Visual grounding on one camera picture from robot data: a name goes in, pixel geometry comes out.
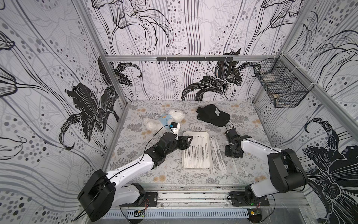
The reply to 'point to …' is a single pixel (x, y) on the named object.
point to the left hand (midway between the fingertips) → (190, 140)
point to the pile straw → (218, 160)
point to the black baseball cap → (211, 114)
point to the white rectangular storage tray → (198, 155)
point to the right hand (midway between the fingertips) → (231, 152)
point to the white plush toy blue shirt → (165, 120)
